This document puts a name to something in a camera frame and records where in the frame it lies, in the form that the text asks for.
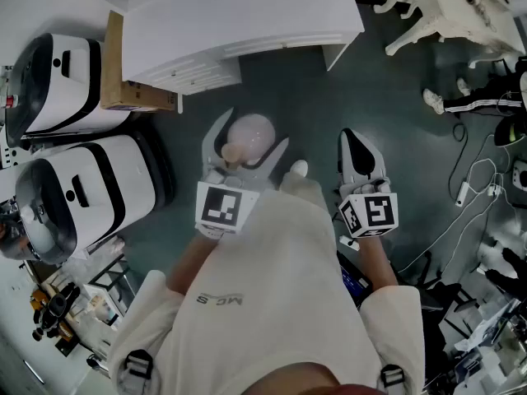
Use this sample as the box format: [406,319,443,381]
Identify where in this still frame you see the white black robot base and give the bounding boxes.
[13,132,176,266]
[2,32,133,148]

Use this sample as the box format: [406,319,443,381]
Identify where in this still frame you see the blue black device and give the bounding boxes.
[338,251,374,304]

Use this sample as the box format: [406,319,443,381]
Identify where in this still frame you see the black orange device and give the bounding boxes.
[30,281,82,341]

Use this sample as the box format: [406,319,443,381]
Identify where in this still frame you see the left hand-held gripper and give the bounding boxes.
[194,105,291,235]

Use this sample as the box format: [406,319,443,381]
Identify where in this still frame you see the person's right forearm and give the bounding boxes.
[357,235,399,290]

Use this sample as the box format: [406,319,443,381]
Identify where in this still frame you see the brown cardboard box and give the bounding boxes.
[100,9,179,114]

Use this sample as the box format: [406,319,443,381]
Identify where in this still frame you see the black yellow bag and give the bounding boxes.
[493,116,527,148]

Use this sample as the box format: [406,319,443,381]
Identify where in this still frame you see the person's left forearm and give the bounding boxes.
[167,231,226,294]

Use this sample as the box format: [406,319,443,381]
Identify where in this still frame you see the white ornate chair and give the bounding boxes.
[372,0,527,70]

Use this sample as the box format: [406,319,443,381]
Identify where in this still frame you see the person's beige shirt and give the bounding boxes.
[107,187,426,395]

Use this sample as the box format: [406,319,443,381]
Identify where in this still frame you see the black strap buckle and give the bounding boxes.
[118,348,155,391]
[377,363,409,395]

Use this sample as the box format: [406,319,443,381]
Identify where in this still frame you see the person's beige trousers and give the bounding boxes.
[278,170,329,211]

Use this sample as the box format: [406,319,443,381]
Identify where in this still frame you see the pink round ball object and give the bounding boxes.
[221,113,276,169]

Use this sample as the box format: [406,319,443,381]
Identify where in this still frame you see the white power strip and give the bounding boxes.
[455,181,471,208]

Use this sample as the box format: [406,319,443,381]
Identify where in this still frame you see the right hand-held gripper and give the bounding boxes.
[337,128,400,240]

